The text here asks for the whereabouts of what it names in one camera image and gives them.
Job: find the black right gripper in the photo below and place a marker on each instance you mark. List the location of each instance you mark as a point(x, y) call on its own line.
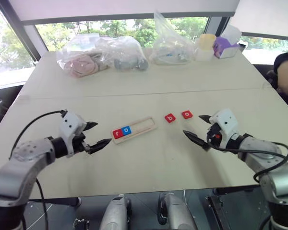
point(213, 134)

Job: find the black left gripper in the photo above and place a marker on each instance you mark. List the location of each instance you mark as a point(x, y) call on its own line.
point(79, 143)

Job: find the red letter tile o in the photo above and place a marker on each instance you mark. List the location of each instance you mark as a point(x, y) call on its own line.
point(187, 114)

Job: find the red letter tile b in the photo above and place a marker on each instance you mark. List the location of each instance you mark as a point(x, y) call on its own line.
point(170, 118)

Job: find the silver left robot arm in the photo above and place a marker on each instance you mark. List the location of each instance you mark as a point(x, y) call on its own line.
point(21, 153)

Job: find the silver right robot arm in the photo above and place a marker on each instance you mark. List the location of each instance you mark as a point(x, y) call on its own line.
point(261, 148)

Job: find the red letter tile r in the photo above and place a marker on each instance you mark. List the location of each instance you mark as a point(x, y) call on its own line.
point(117, 134)

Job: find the blue letter tile o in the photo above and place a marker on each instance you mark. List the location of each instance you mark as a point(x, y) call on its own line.
point(126, 130)

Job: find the wooden letter tray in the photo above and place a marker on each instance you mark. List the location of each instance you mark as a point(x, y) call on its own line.
point(144, 125)

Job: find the silver left robot leg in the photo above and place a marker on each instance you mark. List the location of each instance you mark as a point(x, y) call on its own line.
point(116, 213)

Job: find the silver robot leg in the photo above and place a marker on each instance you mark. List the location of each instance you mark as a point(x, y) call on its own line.
point(175, 213)
point(116, 213)

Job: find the silver right robot leg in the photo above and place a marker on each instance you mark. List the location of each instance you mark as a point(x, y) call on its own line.
point(175, 213)

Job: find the pink plush toy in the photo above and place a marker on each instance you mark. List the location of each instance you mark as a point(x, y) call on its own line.
point(81, 64)

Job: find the white plastic container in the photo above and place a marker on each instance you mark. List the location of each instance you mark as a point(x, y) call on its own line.
point(204, 55)

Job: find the gray cylindrical item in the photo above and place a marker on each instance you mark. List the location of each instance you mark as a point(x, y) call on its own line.
point(129, 64)

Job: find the purple tissue box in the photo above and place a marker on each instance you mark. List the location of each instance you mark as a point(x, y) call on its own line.
point(222, 46)

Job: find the yellow plastic cup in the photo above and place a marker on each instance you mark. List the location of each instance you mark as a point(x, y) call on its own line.
point(206, 40)

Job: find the clear bag with pink plush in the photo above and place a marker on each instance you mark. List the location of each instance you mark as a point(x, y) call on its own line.
point(72, 48)

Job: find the clear bag with gray item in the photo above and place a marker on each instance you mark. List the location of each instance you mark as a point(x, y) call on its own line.
point(124, 48)

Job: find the tall clear plastic bag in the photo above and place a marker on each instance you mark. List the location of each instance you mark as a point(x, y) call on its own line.
point(168, 40)

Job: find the white tissue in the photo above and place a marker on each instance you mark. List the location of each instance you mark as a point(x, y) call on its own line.
point(231, 33)

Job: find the person in black clothing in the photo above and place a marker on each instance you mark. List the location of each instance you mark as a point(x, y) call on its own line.
point(285, 60)

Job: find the wide white roller blind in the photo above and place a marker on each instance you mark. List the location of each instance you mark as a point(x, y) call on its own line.
point(110, 9)

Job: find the narrow white roller blind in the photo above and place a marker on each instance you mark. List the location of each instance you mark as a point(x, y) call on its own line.
point(266, 16)

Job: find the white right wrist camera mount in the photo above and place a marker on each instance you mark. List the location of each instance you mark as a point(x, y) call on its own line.
point(224, 119)

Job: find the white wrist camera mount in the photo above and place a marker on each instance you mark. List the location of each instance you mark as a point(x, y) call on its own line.
point(70, 122)
point(224, 119)

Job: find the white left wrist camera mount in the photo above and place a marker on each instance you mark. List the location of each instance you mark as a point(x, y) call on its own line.
point(70, 122)

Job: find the black table frame bar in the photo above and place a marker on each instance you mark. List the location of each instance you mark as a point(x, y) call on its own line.
point(235, 189)
point(60, 202)

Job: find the black upright frame bracket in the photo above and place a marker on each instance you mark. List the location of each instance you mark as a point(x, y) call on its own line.
point(214, 210)

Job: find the small black metal bracket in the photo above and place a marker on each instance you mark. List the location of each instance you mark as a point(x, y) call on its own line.
point(81, 224)

